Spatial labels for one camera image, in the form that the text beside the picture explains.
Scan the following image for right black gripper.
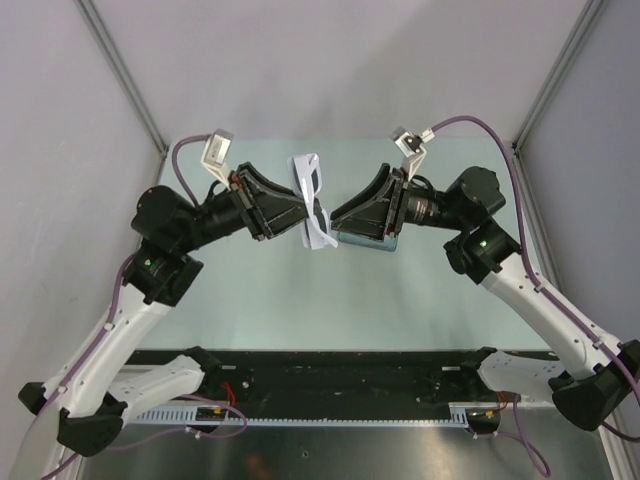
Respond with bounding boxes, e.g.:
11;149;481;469
330;164;469;243

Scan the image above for white frame sunglasses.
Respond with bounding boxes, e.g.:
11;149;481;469
287;153;338;250

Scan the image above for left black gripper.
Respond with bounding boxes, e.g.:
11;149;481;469
175;162;320;253

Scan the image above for aluminium frame post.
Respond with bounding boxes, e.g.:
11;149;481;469
514;0;611;149
73;0;169;158

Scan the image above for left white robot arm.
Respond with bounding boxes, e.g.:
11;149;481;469
19;163;319;457

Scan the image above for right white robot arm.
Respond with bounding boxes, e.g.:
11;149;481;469
330;164;639;431

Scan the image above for left aluminium frame post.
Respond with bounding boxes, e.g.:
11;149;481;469
73;0;169;158

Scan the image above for grey slotted cable duct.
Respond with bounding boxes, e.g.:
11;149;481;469
130;402;497;428

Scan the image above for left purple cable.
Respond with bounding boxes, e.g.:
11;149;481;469
37;132;249;480

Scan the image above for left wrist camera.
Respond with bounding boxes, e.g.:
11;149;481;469
200;129;234;188

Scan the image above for grey glasses case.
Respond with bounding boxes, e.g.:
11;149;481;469
337;231;398;252

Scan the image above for right aluminium frame post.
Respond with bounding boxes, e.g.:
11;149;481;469
514;0;611;149

